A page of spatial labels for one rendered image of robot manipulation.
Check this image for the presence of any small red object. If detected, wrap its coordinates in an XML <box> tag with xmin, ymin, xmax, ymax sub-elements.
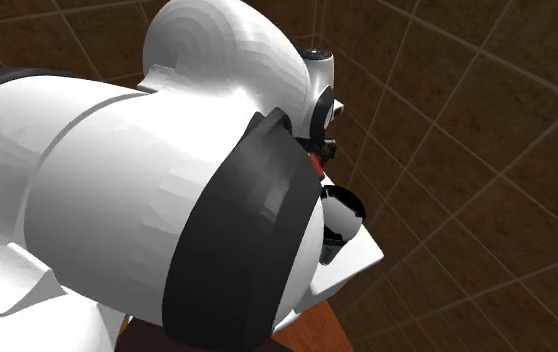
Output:
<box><xmin>307</xmin><ymin>152</ymin><xmax>327</xmax><ymax>180</ymax></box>

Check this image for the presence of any black and white round container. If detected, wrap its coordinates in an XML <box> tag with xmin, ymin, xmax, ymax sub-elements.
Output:
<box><xmin>318</xmin><ymin>184</ymin><xmax>368</xmax><ymax>267</ymax></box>

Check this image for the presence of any dark robot stand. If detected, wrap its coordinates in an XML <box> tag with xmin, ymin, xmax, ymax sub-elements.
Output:
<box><xmin>114</xmin><ymin>315</ymin><xmax>294</xmax><ymax>352</ymax></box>

